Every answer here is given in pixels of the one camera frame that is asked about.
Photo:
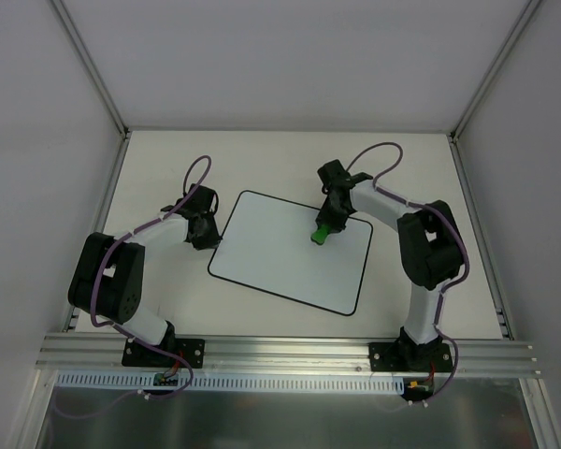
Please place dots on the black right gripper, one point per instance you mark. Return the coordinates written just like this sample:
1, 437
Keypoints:
332, 214

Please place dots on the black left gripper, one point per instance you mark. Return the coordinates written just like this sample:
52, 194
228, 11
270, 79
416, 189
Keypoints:
206, 232

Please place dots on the green bone-shaped eraser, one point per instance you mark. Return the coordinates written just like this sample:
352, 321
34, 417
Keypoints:
320, 235

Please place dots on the white whiteboard black frame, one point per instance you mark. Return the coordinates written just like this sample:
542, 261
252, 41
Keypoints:
266, 246

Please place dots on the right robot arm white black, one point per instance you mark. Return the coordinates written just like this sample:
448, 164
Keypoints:
431, 251

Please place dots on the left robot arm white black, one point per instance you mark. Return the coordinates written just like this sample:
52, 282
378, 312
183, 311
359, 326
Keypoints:
108, 280

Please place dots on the left aluminium frame post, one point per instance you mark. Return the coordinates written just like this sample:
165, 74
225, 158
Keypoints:
65, 19

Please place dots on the aluminium frame post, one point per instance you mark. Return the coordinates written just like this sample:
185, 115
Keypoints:
65, 19
503, 54

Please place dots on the aluminium mounting rail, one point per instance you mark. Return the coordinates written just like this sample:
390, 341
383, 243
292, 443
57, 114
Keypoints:
290, 356

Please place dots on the right aluminium frame post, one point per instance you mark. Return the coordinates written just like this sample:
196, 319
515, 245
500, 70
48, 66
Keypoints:
503, 54

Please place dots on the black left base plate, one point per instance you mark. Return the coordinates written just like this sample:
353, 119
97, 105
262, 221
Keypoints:
136, 355

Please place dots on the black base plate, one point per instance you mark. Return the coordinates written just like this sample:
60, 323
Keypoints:
136, 355
397, 356

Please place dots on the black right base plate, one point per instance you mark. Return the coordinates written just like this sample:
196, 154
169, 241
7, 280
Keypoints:
397, 356

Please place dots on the white slotted cable duct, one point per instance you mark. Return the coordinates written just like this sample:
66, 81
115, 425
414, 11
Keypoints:
226, 382

